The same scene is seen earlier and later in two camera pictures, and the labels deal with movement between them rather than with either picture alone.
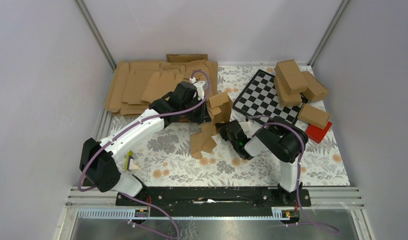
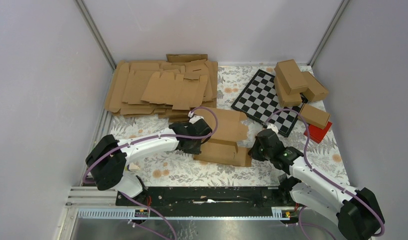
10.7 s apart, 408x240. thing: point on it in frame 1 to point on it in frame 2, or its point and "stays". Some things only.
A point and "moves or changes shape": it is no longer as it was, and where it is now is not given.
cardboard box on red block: [314, 116] stays
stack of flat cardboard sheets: [136, 84] stays
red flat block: [317, 134] stays
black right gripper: [222, 126] to [253, 152]
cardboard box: [316, 90] stays
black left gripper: [203, 117] to [194, 151]
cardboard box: [284, 99] stays
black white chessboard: [259, 101] stays
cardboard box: [220, 107] moves or changes shape
